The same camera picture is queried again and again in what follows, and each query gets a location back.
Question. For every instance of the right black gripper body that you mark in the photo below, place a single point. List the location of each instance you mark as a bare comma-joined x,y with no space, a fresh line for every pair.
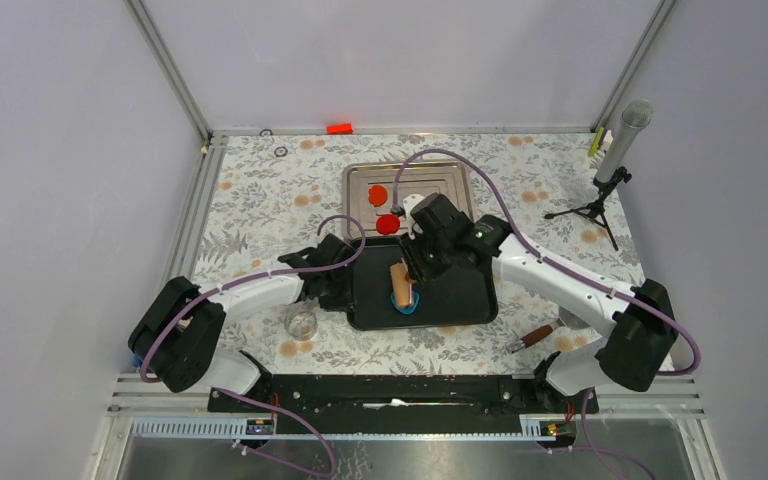
428,257

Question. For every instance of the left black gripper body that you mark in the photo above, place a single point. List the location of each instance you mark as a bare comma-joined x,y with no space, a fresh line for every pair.
338,294

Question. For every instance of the black plastic tray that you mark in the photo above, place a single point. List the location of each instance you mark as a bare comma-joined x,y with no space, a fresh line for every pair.
460,297

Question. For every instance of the blue dough piece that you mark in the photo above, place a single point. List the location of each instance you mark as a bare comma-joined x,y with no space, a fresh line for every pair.
410,308

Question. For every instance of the wooden dough roller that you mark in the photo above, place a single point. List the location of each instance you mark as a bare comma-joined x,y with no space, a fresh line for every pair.
401,283

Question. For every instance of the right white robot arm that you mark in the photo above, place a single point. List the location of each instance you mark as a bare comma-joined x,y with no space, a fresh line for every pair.
635,338

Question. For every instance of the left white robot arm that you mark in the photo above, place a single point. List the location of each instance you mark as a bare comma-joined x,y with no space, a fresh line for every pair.
177,338

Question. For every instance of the red dough disc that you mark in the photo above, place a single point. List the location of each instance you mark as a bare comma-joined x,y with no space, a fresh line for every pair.
388,224

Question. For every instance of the orange dough disc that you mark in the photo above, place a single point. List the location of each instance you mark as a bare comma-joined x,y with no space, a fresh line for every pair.
377,195

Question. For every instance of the small glass bowl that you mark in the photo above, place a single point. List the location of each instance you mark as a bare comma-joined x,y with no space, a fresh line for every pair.
301,325

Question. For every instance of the silver metal tray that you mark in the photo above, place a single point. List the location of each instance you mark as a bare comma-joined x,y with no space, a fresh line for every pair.
424,177

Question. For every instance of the floral tablecloth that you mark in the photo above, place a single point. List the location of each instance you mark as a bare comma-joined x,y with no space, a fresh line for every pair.
272,193

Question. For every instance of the orange block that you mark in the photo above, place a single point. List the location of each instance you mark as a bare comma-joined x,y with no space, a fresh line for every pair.
340,129

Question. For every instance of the yellow marker pen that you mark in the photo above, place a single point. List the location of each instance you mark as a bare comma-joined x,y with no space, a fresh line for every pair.
597,142

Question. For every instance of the grey microphone on tripod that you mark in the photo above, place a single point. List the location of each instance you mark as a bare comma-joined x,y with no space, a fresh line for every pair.
610,173

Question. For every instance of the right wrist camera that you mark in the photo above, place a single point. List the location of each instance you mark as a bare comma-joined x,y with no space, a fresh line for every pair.
410,205

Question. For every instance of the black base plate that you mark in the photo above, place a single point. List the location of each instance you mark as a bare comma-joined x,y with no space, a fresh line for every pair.
416,405

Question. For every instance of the brown handled tool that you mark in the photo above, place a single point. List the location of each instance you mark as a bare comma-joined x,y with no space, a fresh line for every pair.
534,337

